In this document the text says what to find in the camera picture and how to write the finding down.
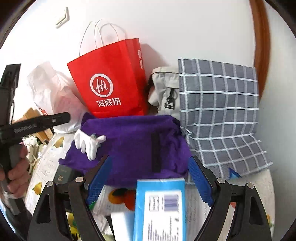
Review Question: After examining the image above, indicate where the dark green gold box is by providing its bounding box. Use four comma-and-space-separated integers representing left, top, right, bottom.
53, 165, 76, 184

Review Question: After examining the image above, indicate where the grey backpack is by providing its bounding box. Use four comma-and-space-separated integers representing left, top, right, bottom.
147, 66, 180, 120

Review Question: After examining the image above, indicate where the white wall switch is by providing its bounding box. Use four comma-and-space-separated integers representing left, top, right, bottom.
54, 6, 70, 29

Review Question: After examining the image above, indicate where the red paper shopping bag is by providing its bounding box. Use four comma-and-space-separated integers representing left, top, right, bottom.
67, 38, 149, 118

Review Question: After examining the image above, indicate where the white Miniso plastic bag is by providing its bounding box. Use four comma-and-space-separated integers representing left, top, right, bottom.
28, 63, 88, 133

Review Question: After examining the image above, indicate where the white glove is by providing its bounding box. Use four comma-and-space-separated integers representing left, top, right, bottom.
74, 130, 106, 161

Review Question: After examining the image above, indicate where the black watch strap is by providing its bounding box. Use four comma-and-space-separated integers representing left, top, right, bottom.
150, 133, 161, 173

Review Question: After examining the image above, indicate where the grey checked cushion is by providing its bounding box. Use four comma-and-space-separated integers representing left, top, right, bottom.
178, 58, 271, 180

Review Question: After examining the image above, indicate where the purple towel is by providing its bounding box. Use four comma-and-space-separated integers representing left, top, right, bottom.
59, 113, 192, 187

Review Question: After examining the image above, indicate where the blue tissue pack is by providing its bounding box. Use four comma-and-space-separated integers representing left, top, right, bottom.
133, 178, 186, 241

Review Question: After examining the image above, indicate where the white sponge block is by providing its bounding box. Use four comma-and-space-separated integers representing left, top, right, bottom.
111, 211, 134, 241

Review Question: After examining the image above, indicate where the person's left hand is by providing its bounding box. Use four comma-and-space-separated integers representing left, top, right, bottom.
8, 145, 30, 198

